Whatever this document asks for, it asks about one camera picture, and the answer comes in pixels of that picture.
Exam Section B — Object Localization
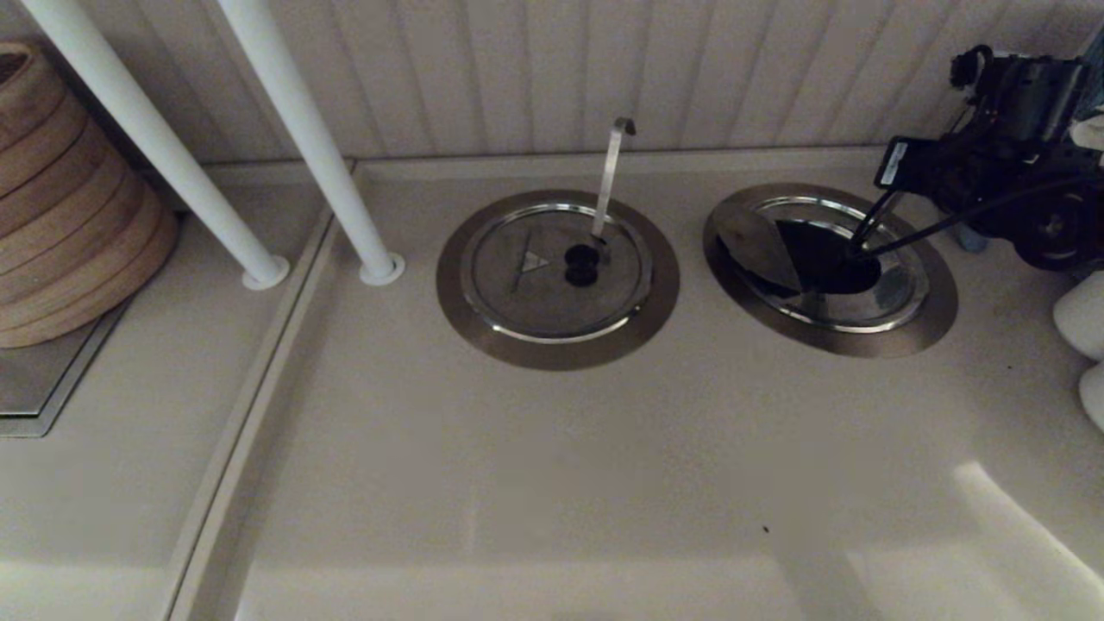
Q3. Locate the bamboo steamer basket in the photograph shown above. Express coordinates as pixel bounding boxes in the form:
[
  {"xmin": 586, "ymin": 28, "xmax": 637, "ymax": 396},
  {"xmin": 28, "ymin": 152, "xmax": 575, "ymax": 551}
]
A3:
[
  {"xmin": 0, "ymin": 41, "xmax": 68, "ymax": 154},
  {"xmin": 0, "ymin": 91, "xmax": 91, "ymax": 198},
  {"xmin": 0, "ymin": 160, "xmax": 143, "ymax": 273},
  {"xmin": 0, "ymin": 185, "xmax": 165, "ymax": 310},
  {"xmin": 0, "ymin": 216, "xmax": 182, "ymax": 350},
  {"xmin": 0, "ymin": 129, "xmax": 117, "ymax": 238}
]

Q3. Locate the white round support pole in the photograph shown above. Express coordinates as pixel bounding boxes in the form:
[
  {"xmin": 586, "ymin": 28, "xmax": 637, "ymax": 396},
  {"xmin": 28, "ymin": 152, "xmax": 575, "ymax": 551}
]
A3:
[
  {"xmin": 19, "ymin": 0, "xmax": 292, "ymax": 292},
  {"xmin": 216, "ymin": 0, "xmax": 407, "ymax": 288}
]

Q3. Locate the recessed dark soup pot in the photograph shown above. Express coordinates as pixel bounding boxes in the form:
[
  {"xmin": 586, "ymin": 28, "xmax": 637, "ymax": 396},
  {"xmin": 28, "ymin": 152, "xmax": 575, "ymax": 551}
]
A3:
[{"xmin": 775, "ymin": 218, "xmax": 884, "ymax": 296}]

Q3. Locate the left steel ladle handle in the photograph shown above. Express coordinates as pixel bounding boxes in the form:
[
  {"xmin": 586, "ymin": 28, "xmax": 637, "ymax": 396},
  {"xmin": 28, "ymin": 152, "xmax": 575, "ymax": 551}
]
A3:
[{"xmin": 590, "ymin": 118, "xmax": 637, "ymax": 242}]

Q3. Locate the black rounded plastic object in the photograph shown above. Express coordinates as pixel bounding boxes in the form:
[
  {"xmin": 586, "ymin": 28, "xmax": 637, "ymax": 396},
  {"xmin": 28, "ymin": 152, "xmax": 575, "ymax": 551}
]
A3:
[{"xmin": 563, "ymin": 244, "xmax": 602, "ymax": 288}]

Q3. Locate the black camera cable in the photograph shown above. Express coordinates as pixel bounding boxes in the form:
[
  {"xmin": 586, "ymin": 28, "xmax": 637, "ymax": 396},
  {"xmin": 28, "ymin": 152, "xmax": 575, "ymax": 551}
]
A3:
[{"xmin": 858, "ymin": 172, "xmax": 1088, "ymax": 260}]

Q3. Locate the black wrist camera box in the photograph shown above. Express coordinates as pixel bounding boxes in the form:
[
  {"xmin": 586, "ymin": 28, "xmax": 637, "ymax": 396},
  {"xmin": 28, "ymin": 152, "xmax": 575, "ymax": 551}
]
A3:
[{"xmin": 949, "ymin": 45, "xmax": 1086, "ymax": 143}]

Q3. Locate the round steel hinged lid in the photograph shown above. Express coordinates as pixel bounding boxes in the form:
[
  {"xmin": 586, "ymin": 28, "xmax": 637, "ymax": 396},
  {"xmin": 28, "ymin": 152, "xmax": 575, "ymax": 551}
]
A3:
[
  {"xmin": 714, "ymin": 197, "xmax": 931, "ymax": 334},
  {"xmin": 460, "ymin": 204, "xmax": 654, "ymax": 344}
]

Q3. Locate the teal striped container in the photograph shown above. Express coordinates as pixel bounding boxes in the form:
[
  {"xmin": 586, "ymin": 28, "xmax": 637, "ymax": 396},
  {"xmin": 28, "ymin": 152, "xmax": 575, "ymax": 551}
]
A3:
[{"xmin": 1082, "ymin": 30, "xmax": 1104, "ymax": 117}]

